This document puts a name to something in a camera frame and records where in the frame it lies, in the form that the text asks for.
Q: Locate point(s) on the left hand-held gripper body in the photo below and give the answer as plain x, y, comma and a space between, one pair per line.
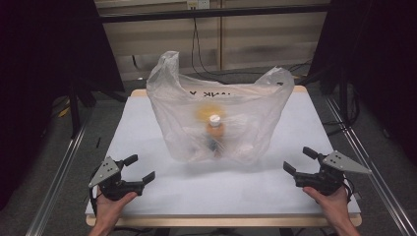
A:
109, 183

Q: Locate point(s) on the metal floor rail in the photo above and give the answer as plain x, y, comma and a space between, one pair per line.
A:
370, 164
59, 177

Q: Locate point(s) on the orange bottle with white cap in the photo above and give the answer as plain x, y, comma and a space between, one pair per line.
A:
215, 132

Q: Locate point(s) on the white wall power outlet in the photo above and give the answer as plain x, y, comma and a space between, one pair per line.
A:
198, 4

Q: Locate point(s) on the black metal stand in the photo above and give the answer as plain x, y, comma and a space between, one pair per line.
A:
74, 111
343, 98

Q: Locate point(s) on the person's right hand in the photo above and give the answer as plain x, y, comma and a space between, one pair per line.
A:
329, 205

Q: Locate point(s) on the white table mat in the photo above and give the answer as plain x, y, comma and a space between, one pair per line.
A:
137, 131

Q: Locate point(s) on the black curtain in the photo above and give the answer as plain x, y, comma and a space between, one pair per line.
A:
377, 65
42, 82

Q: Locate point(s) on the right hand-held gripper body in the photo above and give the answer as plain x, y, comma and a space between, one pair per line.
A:
327, 178

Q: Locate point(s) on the translucent white plastic bag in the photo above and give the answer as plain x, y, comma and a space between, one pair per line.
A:
226, 108

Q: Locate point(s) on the yellow round item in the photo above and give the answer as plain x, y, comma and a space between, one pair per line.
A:
206, 112

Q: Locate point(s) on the person's left hand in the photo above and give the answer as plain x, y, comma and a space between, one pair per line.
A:
109, 208

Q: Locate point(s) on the small black stick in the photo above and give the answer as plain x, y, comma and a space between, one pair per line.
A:
98, 142

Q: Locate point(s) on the black horizontal bar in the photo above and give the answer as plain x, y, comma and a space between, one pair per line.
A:
209, 13

